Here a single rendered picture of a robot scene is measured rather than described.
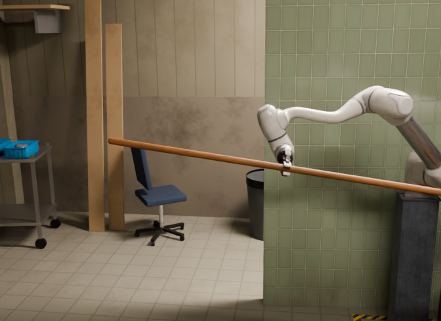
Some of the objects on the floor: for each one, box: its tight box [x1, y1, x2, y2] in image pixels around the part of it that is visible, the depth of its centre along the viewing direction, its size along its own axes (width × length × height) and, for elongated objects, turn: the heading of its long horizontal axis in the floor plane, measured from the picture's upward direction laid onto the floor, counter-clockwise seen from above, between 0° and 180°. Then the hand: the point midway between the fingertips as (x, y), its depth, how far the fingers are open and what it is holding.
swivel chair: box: [131, 140, 187, 246], centre depth 486 cm, size 54×51×92 cm
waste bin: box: [246, 169, 264, 241], centre depth 491 cm, size 48×48×60 cm
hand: (286, 168), depth 220 cm, fingers closed on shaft, 3 cm apart
